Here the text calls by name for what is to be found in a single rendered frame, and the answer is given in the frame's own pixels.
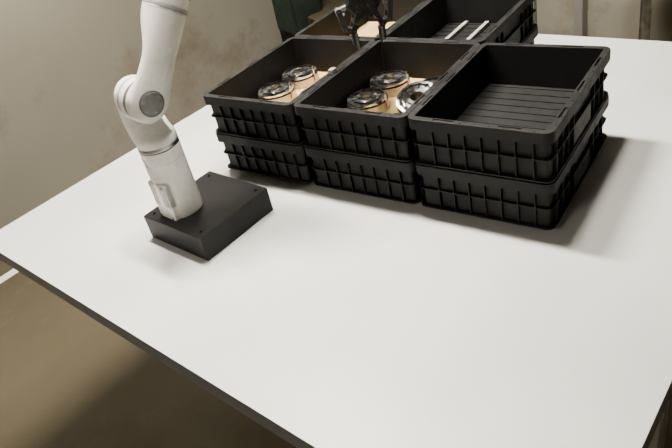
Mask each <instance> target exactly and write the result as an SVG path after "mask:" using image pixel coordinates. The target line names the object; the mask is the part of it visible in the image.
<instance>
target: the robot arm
mask: <svg viewBox="0 0 672 448"><path fill-rule="evenodd" d="M380 2H381V0H346V1H345V5H343V6H341V7H339V8H338V7H336V8H334V11H335V14H336V16H337V19H338V21H339V23H340V26H341V28H342V30H343V31H344V33H346V34H347V33H350V34H351V37H352V42H353V45H354V46H355V47H357V49H360V48H361V46H360V41H359V36H358V33H357V29H358V25H359V22H360V19H363V18H365V17H371V16H374V17H375V19H376V20H377V22H378V24H379V25H378V30H379V36H380V40H381V42H385V39H386V38H387V34H386V28H385V25H386V24H387V23H388V22H391V21H392V14H393V0H382V2H383V4H384V5H385V16H384V17H383V18H382V17H381V15H380V13H379V12H378V10H377V8H378V6H379V4H380ZM189 5H190V0H142V4H141V13H140V20H141V33H142V56H141V61H140V64H139V68H138V72H137V75H128V76H125V77H123V78H122V79H121V80H120V81H119V82H118V83H117V85H116V86H115V89H114V102H115V106H116V108H117V111H118V113H119V115H120V118H121V120H122V122H123V124H124V126H125V128H126V131H127V133H128V135H129V137H130V138H131V140H132V141H133V143H134V144H135V145H136V147H137V149H138V152H139V154H140V156H141V158H142V161H143V163H144V166H145V168H146V170H147V173H148V175H149V177H150V180H149V181H148V184H149V187H150V189H151V191H152V194H153V196H154V198H155V201H156V203H157V205H158V208H159V210H160V212H161V215H163V216H165V217H167V218H170V219H172V220H175V221H178V220H179V219H181V218H185V217H187V216H190V215H192V214H194V213H195V212H197V211H198V210H199V209H200V208H201V207H202V204H203V201H202V198H201V195H200V192H199V190H198V187H197V185H196V182H195V179H194V177H193V174H192V171H191V169H190V166H189V163H188V161H187V158H186V156H185V153H184V150H183V148H182V145H181V142H180V140H179V137H178V134H177V132H176V130H175V128H174V127H173V125H172V124H171V123H170V122H169V121H168V119H167V118H166V116H165V115H164V114H165V112H166V110H167V108H168V104H169V99H170V93H171V86H172V78H173V71H174V65H175V60H176V56H177V52H178V48H179V44H180V40H181V36H182V32H183V27H184V24H185V20H186V17H187V13H188V9H189ZM346 10H348V11H349V12H350V13H352V15H351V24H350V27H347V24H346V22H345V19H344V16H345V11H346Z"/></svg>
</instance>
